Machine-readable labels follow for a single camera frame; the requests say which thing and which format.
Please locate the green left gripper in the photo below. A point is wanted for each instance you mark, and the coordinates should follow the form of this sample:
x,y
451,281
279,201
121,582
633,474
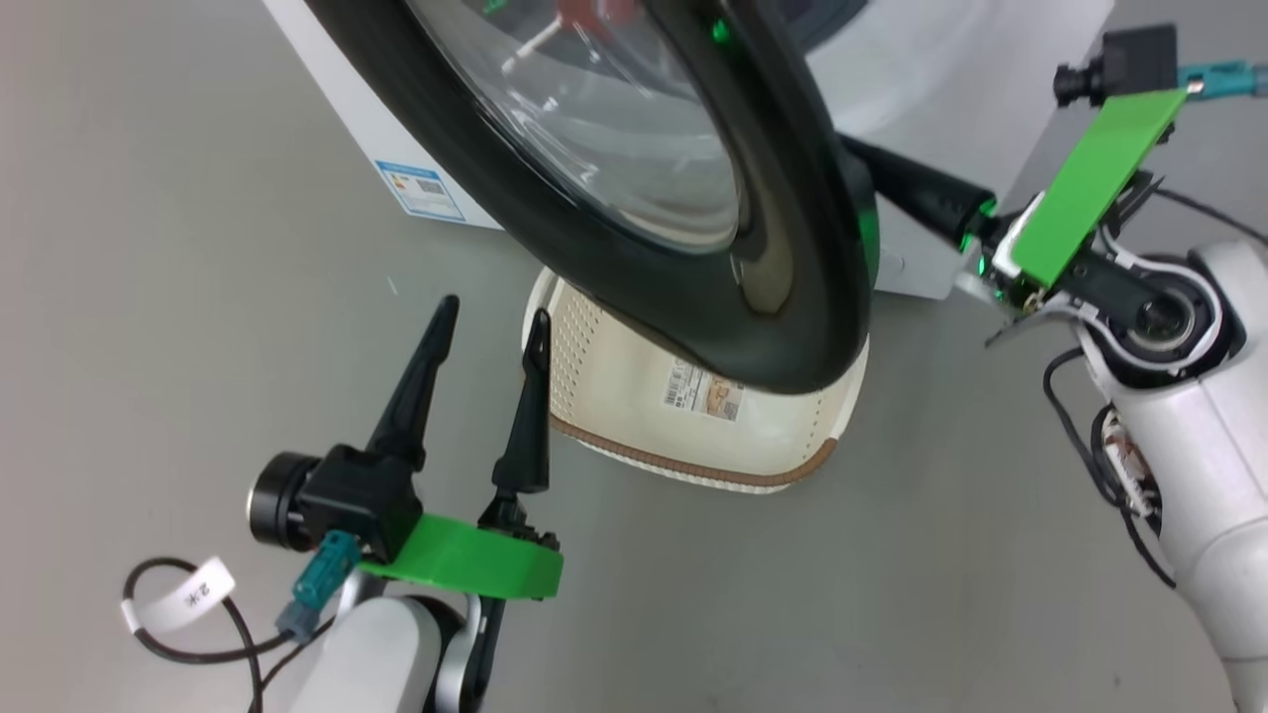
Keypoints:
x,y
466,560

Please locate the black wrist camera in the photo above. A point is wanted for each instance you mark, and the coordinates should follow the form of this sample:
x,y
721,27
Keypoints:
x,y
357,495
1129,59

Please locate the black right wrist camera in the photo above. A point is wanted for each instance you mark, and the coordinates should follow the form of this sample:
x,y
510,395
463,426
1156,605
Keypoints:
x,y
1129,59

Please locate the teal camera connector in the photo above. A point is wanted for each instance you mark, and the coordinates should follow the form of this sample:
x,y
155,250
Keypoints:
x,y
1228,77
327,574

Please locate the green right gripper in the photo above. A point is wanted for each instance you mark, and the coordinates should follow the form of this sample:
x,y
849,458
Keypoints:
x,y
1090,188

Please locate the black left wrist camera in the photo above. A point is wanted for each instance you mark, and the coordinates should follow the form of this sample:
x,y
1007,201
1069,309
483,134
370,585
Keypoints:
x,y
357,495

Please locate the cream perforated laundry basket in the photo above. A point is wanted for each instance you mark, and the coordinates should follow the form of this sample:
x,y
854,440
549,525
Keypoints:
x,y
614,396

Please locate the black round glass washer door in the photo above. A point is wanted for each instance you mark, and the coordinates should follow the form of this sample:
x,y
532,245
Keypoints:
x,y
693,327

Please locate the teal left camera connector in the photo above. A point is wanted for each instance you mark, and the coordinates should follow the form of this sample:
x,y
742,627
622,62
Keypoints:
x,y
327,574

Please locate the teal right camera connector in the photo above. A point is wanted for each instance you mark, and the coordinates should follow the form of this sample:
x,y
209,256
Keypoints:
x,y
1228,77

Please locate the white front-loading washing machine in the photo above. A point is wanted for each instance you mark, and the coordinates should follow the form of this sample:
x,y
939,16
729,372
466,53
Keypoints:
x,y
951,59

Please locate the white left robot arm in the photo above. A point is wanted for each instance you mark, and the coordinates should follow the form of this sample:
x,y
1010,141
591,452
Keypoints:
x,y
367,654

